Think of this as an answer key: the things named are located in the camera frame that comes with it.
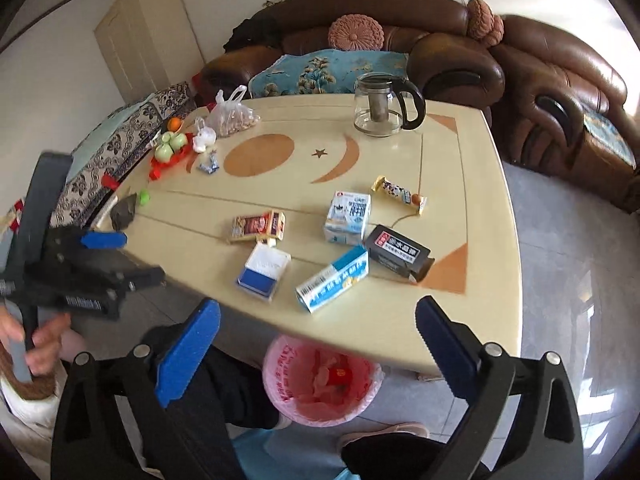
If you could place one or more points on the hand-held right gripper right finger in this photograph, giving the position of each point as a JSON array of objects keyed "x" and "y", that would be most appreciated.
[{"x": 445, "y": 350}]

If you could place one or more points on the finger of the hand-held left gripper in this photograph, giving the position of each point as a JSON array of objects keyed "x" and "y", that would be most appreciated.
[
  {"x": 102, "y": 239},
  {"x": 137, "y": 278}
]

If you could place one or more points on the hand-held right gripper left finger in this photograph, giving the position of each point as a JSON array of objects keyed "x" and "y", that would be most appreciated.
[{"x": 187, "y": 355}]

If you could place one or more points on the bin with pink bag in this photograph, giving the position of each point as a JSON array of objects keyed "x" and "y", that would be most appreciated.
[{"x": 285, "y": 385}]

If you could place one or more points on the yellow snack packet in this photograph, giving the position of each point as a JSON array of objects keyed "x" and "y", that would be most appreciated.
[{"x": 395, "y": 191}]

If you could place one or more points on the white and blue milk carton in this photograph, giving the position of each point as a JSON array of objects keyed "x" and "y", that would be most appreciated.
[{"x": 345, "y": 215}]

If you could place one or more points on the person's left forearm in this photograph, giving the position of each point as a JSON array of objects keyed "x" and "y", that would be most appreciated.
[{"x": 25, "y": 410}]

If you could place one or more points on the person's left hand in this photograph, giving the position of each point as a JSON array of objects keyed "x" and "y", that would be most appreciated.
[{"x": 47, "y": 335}]

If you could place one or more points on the dark grey lump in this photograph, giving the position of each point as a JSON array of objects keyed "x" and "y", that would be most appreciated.
[{"x": 125, "y": 212}]

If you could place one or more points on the person's left leg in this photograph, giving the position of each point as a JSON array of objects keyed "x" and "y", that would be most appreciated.
[{"x": 230, "y": 385}]

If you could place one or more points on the person's leg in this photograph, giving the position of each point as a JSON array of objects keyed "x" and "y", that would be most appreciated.
[
  {"x": 400, "y": 457},
  {"x": 230, "y": 385}
]

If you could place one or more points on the green bottle cap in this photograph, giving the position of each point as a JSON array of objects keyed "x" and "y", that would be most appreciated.
[{"x": 145, "y": 199}]

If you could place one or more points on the red clip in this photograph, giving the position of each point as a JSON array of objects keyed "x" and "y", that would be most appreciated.
[{"x": 109, "y": 180}]

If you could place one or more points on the red plastic tray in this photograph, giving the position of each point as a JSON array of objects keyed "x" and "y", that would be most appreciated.
[{"x": 159, "y": 172}]

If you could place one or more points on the pink shoe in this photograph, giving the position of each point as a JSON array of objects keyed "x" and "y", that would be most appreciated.
[{"x": 385, "y": 432}]

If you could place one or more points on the green fruit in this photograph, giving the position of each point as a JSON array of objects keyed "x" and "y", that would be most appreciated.
[
  {"x": 163, "y": 153},
  {"x": 177, "y": 141}
]

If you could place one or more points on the black printed box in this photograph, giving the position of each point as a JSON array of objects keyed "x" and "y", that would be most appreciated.
[{"x": 397, "y": 252}]

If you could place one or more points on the black and white patterned cover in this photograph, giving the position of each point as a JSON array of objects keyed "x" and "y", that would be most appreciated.
[{"x": 130, "y": 130}]

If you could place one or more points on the red packet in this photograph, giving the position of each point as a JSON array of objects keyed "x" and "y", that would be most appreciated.
[{"x": 336, "y": 377}]

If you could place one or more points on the white box with blue panel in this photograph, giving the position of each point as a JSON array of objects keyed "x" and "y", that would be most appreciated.
[{"x": 262, "y": 270}]

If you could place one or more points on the person's right leg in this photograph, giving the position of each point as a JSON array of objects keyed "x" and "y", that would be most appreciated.
[{"x": 400, "y": 457}]

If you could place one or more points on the blue and white candy wrapper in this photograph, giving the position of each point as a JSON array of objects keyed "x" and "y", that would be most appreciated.
[{"x": 207, "y": 164}]

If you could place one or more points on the red and gold cigarette box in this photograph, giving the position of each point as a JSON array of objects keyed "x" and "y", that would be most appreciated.
[{"x": 257, "y": 225}]

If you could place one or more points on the blue and white medicine box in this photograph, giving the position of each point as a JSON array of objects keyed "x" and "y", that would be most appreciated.
[{"x": 330, "y": 280}]

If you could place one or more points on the orange fruit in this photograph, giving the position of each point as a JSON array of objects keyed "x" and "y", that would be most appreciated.
[{"x": 173, "y": 124}]

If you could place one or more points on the light blue stool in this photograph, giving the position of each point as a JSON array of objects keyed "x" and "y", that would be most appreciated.
[{"x": 280, "y": 455}]

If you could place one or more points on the small white plastic bag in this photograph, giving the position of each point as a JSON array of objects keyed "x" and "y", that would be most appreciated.
[{"x": 205, "y": 137}]

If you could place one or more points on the clear plastic bag of nuts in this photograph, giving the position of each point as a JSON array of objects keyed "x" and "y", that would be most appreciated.
[{"x": 230, "y": 120}]

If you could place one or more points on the cream cabinet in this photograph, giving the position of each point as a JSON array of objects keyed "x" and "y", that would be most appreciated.
[{"x": 145, "y": 35}]

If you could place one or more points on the black cloth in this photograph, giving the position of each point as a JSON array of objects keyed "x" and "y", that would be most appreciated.
[{"x": 252, "y": 32}]

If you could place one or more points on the blue floral seat cover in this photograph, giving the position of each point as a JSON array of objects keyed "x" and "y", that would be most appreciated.
[{"x": 320, "y": 72}]

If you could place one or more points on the brown leather sofa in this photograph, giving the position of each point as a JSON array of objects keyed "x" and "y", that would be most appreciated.
[{"x": 310, "y": 15}]

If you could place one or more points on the brown leather armchair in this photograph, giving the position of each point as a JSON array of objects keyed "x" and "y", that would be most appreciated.
[{"x": 550, "y": 60}]

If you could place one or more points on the pink round cushion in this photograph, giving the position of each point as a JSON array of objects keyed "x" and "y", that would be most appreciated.
[
  {"x": 356, "y": 33},
  {"x": 482, "y": 19}
]

